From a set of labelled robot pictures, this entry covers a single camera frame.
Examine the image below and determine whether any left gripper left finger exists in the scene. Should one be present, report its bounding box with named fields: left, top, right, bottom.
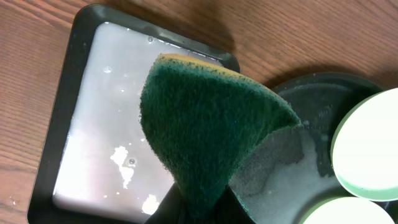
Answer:
left=145, top=184, right=187, bottom=224

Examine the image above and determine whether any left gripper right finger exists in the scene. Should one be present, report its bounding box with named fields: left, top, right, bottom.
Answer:
left=214, top=186, right=254, bottom=224

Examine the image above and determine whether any green yellow sponge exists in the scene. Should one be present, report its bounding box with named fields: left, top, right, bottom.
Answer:
left=140, top=54, right=301, bottom=218

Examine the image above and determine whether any round black tray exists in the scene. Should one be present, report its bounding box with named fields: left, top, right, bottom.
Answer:
left=229, top=72, right=382, bottom=224

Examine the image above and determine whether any black rectangular soap tray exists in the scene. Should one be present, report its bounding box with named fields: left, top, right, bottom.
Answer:
left=27, top=4, right=239, bottom=223

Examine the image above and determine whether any lower mint green plate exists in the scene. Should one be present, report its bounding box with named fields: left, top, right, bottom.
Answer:
left=298, top=197, right=395, bottom=224

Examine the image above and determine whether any mint green plate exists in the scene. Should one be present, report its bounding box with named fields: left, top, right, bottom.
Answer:
left=298, top=197, right=395, bottom=224
left=330, top=88, right=397, bottom=202

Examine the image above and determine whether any upper mint green plate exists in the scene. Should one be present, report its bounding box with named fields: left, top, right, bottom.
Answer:
left=330, top=88, right=397, bottom=202

